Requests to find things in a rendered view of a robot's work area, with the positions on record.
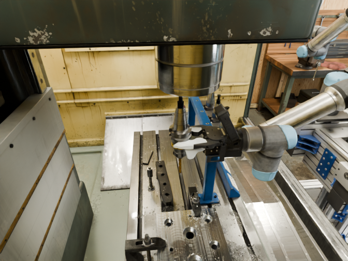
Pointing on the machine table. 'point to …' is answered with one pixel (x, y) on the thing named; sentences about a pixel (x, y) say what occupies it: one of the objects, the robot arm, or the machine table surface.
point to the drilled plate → (211, 229)
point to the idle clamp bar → (164, 184)
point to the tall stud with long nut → (150, 177)
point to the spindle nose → (189, 69)
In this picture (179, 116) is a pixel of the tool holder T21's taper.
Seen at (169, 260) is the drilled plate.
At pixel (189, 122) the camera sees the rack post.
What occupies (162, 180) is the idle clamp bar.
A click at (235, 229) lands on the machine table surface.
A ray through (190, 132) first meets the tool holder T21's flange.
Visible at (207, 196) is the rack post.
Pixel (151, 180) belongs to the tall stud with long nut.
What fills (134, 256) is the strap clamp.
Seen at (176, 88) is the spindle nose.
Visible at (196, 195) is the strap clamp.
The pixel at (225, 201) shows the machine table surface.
